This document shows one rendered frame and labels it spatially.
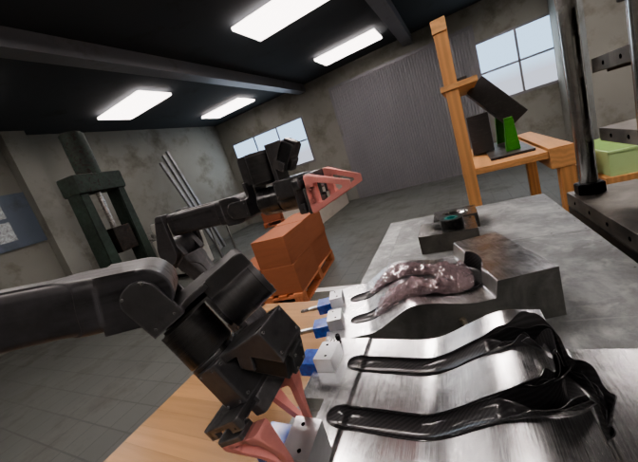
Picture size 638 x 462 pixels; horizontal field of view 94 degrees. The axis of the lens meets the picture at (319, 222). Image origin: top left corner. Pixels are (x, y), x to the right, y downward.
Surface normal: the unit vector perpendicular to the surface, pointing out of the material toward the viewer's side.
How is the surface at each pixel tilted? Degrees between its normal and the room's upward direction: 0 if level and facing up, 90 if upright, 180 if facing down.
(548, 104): 90
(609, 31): 90
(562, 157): 90
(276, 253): 90
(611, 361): 0
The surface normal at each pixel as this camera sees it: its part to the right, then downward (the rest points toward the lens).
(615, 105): -0.40, 0.31
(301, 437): -0.25, -0.92
